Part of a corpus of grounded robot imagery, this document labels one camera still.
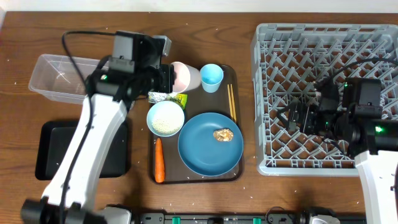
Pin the wooden chopstick right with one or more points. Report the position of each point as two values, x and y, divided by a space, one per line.
233 104

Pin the brown serving tray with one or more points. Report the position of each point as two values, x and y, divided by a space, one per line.
199 101

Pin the dark blue plate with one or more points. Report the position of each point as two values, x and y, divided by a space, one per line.
202 153

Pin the orange carrot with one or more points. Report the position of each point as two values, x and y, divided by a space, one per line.
159 162

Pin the wooden chopstick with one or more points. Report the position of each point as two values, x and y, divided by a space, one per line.
233 104
230 103

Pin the black plastic bin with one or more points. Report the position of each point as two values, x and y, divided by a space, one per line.
55 138

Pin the pink plastic cup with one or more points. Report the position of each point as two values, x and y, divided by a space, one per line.
186 77

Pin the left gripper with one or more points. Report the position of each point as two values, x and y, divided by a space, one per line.
169 71

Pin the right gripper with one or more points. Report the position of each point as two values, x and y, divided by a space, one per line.
310 111

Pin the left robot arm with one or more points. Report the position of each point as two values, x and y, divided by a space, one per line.
133 69

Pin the wooden chopstick left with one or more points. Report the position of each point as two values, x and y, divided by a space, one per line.
230 103

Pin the foil snack wrapper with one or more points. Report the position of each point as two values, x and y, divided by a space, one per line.
178 98

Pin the light blue plastic cup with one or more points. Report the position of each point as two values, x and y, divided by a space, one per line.
211 77

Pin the light blue rice bowl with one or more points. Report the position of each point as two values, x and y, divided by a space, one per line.
165 118

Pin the clear plastic bin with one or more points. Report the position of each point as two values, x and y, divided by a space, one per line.
55 77

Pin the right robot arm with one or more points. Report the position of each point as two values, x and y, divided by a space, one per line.
355 116

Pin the grey dishwasher rack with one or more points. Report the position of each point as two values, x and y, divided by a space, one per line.
287 59

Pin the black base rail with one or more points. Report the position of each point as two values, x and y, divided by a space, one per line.
275 215

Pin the dried mushroom piece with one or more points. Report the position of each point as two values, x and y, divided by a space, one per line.
223 135

